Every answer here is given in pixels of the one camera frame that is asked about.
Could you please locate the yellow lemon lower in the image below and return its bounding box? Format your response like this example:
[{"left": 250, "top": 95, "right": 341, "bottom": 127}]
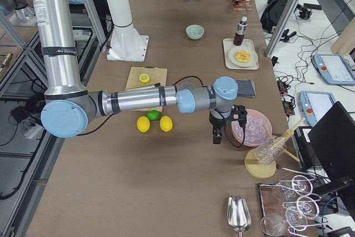
[{"left": 136, "top": 116, "right": 150, "bottom": 133}]

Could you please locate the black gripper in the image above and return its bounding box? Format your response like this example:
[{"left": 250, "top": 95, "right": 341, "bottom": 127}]
[{"left": 209, "top": 105, "right": 247, "bottom": 144}]

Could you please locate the wooden cutting board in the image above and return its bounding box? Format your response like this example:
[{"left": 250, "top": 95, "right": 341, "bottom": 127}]
[{"left": 125, "top": 66, "right": 168, "bottom": 113}]

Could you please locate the teach pendant near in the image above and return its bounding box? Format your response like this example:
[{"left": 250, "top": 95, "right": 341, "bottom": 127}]
[{"left": 299, "top": 90, "right": 336, "bottom": 127}]

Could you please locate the glazed donut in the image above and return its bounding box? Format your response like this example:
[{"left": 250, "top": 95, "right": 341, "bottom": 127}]
[{"left": 235, "top": 51, "right": 251, "bottom": 63}]

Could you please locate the wine glass rack tray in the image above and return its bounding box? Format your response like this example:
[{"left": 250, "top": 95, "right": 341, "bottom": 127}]
[{"left": 258, "top": 174, "right": 328, "bottom": 236}]

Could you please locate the steel ice scoop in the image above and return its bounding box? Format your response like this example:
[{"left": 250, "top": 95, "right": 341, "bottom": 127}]
[{"left": 227, "top": 196, "right": 251, "bottom": 236}]

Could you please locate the grey folded cloth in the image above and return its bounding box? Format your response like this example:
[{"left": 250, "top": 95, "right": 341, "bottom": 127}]
[{"left": 235, "top": 79, "right": 256, "bottom": 98}]

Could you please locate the cream serving tray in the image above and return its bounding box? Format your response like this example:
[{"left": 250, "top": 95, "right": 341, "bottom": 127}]
[{"left": 222, "top": 38, "right": 259, "bottom": 70}]

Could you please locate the half lemon slice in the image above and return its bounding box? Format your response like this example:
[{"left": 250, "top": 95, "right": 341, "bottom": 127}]
[{"left": 139, "top": 73, "right": 151, "bottom": 84}]

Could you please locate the green lime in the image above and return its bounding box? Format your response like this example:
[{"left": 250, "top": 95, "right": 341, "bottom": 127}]
[{"left": 146, "top": 110, "right": 160, "bottom": 120}]

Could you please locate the black bag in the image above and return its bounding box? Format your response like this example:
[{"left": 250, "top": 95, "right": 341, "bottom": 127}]
[{"left": 260, "top": 0, "right": 287, "bottom": 33}]

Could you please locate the aluminium frame post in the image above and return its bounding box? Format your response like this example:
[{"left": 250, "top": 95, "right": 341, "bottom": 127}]
[{"left": 265, "top": 0, "right": 299, "bottom": 58}]

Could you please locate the dark tea bottle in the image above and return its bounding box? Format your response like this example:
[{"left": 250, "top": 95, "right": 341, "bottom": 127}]
[{"left": 233, "top": 16, "right": 248, "bottom": 46}]

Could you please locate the yellow lemon upper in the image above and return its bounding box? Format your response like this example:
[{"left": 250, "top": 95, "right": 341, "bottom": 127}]
[{"left": 159, "top": 115, "right": 173, "bottom": 132}]

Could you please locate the clear glass mug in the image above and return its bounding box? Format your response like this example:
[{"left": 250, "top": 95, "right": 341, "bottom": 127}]
[{"left": 255, "top": 135, "right": 286, "bottom": 165}]

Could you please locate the teach pendant far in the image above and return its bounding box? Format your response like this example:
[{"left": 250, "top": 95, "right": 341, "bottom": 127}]
[{"left": 313, "top": 54, "right": 354, "bottom": 85}]

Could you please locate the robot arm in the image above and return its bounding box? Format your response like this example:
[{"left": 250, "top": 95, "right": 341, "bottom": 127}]
[{"left": 33, "top": 0, "right": 247, "bottom": 144}]

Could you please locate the light green bowl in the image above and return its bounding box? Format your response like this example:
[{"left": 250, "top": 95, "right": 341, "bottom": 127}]
[{"left": 185, "top": 24, "right": 205, "bottom": 40}]

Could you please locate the pink bowl of ice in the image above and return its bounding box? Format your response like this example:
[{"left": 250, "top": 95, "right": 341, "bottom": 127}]
[{"left": 231, "top": 109, "right": 272, "bottom": 147}]

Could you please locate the yellow lemon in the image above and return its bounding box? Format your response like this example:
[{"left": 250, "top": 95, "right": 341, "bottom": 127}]
[
  {"left": 159, "top": 115, "right": 173, "bottom": 132},
  {"left": 136, "top": 116, "right": 150, "bottom": 133}
]

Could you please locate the teach pendant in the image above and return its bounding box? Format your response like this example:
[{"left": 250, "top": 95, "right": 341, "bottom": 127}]
[
  {"left": 313, "top": 54, "right": 354, "bottom": 85},
  {"left": 299, "top": 90, "right": 336, "bottom": 127}
]

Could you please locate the white plate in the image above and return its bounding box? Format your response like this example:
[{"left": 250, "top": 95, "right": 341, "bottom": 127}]
[{"left": 227, "top": 47, "right": 257, "bottom": 68}]

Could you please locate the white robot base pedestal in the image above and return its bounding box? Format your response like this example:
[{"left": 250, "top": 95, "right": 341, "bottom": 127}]
[{"left": 107, "top": 0, "right": 149, "bottom": 62}]

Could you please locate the black monitor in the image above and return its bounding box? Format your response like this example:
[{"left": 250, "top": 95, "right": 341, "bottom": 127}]
[{"left": 308, "top": 102, "right": 354, "bottom": 182}]

